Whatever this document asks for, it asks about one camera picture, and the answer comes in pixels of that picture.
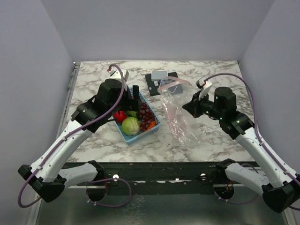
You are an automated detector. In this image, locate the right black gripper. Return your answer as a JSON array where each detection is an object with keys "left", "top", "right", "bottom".
[{"left": 183, "top": 90, "right": 225, "bottom": 120}]

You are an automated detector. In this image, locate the clear pink zip top bag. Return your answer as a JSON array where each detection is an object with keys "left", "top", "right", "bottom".
[{"left": 158, "top": 78, "right": 202, "bottom": 147}]

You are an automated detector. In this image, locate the blue plastic basket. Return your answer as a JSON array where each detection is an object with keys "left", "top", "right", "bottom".
[{"left": 114, "top": 92, "right": 161, "bottom": 145}]

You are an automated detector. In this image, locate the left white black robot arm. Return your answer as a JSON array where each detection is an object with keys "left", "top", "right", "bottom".
[{"left": 18, "top": 78, "right": 141, "bottom": 203}]

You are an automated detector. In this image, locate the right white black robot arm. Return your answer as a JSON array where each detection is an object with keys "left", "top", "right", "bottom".
[{"left": 183, "top": 87, "right": 300, "bottom": 213}]

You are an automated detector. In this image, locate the black flat box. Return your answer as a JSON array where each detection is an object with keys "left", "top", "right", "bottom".
[
  {"left": 165, "top": 72, "right": 183, "bottom": 94},
  {"left": 145, "top": 73, "right": 159, "bottom": 96}
]

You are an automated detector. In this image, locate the green leafy vegetable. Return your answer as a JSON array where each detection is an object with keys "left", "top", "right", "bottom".
[{"left": 125, "top": 111, "right": 138, "bottom": 119}]

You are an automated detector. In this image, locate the purple grape bunch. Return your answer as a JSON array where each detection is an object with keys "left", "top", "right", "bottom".
[{"left": 137, "top": 103, "right": 155, "bottom": 132}]

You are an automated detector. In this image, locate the small grey white box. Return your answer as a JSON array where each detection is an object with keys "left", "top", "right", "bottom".
[{"left": 151, "top": 70, "right": 168, "bottom": 81}]

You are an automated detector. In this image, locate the red apple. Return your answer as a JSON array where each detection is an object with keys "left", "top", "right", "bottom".
[{"left": 113, "top": 111, "right": 127, "bottom": 124}]

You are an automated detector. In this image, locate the green cabbage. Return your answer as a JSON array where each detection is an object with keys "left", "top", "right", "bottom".
[{"left": 121, "top": 117, "right": 140, "bottom": 136}]

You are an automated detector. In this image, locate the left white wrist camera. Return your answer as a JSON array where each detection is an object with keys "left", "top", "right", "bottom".
[{"left": 107, "top": 67, "right": 129, "bottom": 82}]

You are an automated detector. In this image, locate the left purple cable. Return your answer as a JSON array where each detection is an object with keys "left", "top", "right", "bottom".
[{"left": 18, "top": 63, "right": 128, "bottom": 209}]

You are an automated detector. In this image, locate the purple cable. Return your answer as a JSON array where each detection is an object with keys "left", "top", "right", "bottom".
[
  {"left": 18, "top": 63, "right": 128, "bottom": 209},
  {"left": 203, "top": 72, "right": 300, "bottom": 210}
]

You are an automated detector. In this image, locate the aluminium side rail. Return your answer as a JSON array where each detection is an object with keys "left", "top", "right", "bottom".
[{"left": 56, "top": 62, "right": 81, "bottom": 138}]

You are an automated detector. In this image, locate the black mounting rail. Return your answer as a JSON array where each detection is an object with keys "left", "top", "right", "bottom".
[{"left": 97, "top": 162, "right": 230, "bottom": 195}]

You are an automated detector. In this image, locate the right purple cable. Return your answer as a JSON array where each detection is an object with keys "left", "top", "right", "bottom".
[{"left": 203, "top": 72, "right": 300, "bottom": 210}]

